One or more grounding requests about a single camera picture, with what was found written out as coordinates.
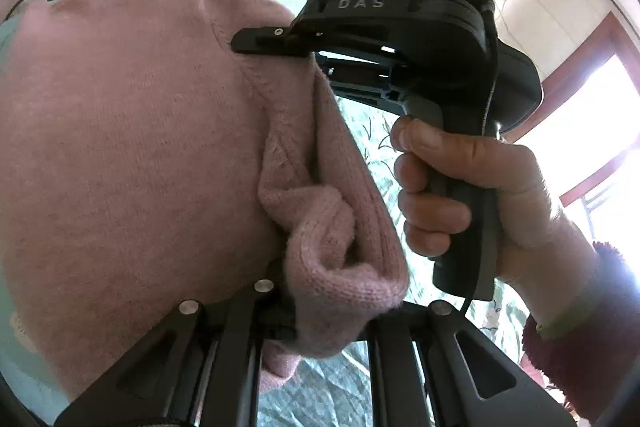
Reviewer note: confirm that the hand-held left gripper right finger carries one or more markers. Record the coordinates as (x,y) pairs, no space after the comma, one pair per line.
(450,357)

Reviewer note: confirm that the person's right hand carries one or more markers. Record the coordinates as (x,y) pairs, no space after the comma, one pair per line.
(510,187)

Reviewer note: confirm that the purple knit sweater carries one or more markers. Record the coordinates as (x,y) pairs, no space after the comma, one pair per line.
(130,147)

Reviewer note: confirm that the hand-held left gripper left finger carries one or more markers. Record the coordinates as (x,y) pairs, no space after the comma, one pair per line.
(235,337)

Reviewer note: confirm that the red framed window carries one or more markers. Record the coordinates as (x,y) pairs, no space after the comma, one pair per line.
(590,117)

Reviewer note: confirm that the person's right forearm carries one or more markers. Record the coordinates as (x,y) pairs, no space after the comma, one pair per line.
(590,307)

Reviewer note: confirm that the teal floral bed sheet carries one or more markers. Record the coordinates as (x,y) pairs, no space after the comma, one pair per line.
(310,392)

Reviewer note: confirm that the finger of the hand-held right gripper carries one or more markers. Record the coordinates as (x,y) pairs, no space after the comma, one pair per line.
(360,74)
(265,43)

